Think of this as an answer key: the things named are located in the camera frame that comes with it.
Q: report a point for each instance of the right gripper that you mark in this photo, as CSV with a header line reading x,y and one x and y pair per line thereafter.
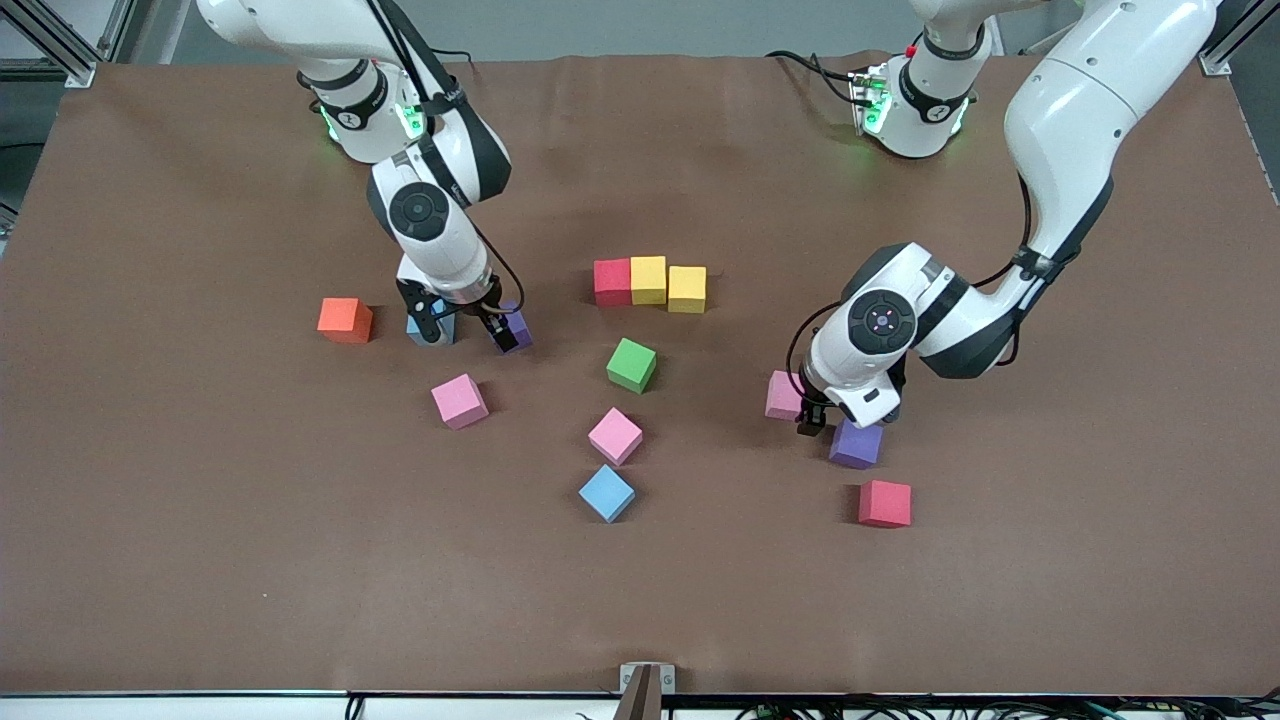
x,y
468,307

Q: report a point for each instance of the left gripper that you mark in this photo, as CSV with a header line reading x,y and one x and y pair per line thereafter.
x,y
812,414

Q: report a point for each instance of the purple foam block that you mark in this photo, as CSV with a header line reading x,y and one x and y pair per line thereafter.
x,y
523,328
857,446

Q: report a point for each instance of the pink foam block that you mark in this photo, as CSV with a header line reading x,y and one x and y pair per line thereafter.
x,y
782,392
459,400
614,435

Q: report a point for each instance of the red foam block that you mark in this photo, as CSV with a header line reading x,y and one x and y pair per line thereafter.
x,y
612,280
885,502

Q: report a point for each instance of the green foam block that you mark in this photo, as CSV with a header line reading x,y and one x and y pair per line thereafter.
x,y
631,362

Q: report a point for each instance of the yellow foam block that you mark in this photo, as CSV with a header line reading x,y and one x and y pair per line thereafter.
x,y
687,288
649,278

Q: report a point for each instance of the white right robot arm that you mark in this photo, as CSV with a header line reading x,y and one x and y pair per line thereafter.
x,y
420,212

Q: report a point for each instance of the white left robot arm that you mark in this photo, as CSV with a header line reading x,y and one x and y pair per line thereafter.
x,y
1080,110

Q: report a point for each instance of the blue foam block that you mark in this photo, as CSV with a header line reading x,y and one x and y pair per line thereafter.
x,y
606,491
449,332

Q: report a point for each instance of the orange foam block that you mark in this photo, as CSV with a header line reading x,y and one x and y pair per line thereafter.
x,y
343,318

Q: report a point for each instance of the grey metal camera bracket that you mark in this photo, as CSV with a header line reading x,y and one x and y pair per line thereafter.
x,y
647,690

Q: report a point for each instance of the aluminium frame profile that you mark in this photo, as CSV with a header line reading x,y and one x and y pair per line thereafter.
x,y
1245,30
75,72

